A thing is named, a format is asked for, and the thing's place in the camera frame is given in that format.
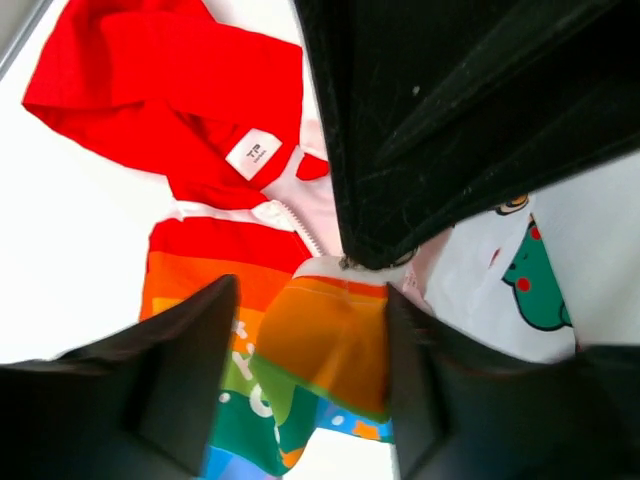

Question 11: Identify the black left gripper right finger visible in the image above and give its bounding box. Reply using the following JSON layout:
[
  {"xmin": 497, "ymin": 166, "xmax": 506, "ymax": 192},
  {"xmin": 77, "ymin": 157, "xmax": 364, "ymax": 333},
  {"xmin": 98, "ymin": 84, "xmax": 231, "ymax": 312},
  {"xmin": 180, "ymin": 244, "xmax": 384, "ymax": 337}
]
[{"xmin": 385, "ymin": 289, "xmax": 639, "ymax": 479}]

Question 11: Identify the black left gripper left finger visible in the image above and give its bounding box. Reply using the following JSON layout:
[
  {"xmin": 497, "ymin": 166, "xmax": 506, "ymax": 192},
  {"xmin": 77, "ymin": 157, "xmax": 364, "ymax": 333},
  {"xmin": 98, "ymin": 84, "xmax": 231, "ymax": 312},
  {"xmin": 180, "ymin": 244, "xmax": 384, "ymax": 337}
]
[{"xmin": 1, "ymin": 275, "xmax": 238, "ymax": 479}]

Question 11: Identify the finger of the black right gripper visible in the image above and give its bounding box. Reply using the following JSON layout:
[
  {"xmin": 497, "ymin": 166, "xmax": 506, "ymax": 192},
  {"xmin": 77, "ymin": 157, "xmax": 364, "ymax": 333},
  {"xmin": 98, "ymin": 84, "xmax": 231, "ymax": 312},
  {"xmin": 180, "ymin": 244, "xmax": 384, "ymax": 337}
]
[{"xmin": 295, "ymin": 0, "xmax": 639, "ymax": 270}]

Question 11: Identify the rainbow white red kids jacket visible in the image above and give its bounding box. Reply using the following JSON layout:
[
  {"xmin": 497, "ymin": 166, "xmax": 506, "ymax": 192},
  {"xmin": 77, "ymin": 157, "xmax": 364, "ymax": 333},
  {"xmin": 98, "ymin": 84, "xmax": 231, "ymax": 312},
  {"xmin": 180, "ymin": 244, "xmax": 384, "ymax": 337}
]
[{"xmin": 23, "ymin": 1, "xmax": 609, "ymax": 479}]

